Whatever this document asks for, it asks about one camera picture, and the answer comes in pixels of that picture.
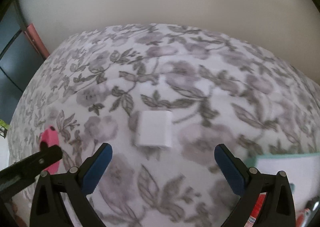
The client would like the teal rimmed white tray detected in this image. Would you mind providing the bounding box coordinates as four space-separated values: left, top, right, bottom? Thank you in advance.
245 153 319 226

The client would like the dark blue cabinet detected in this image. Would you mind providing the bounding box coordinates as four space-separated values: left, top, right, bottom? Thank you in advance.
0 0 44 124

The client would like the white power adapter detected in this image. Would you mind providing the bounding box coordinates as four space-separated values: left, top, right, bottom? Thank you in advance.
136 111 173 148

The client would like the floral grey white blanket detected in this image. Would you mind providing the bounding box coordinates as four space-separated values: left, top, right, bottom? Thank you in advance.
8 24 319 226

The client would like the pink wooden pole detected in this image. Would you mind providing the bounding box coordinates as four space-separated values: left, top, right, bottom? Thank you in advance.
25 23 50 60

